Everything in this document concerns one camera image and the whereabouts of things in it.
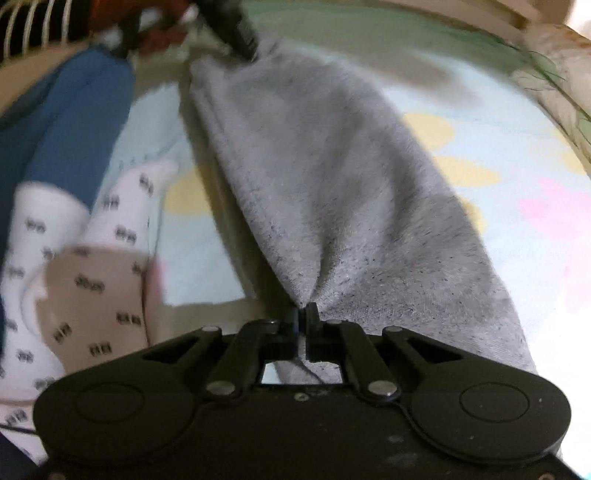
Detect person's blue trousers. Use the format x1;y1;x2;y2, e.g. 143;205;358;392
0;46;137;268

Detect leaf-patterned pillow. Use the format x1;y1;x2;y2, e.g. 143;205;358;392
512;18;591;171

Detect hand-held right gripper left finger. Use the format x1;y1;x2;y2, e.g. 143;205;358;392
142;308;302;400

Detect white printed sock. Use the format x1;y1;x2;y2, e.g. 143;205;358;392
81;159;181;264
0;182;164;466

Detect grey pants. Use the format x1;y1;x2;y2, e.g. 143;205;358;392
187;34;539;386

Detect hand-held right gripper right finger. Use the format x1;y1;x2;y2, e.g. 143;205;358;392
305;302;462;402

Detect person's striped shirt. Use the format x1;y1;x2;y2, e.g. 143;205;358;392
0;0;93;65

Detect black cable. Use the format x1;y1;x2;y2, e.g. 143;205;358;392
0;422;40;437

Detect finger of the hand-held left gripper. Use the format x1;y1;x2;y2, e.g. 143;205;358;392
196;0;260;61

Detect floral bed sheet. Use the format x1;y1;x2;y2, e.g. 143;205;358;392
106;0;591;476

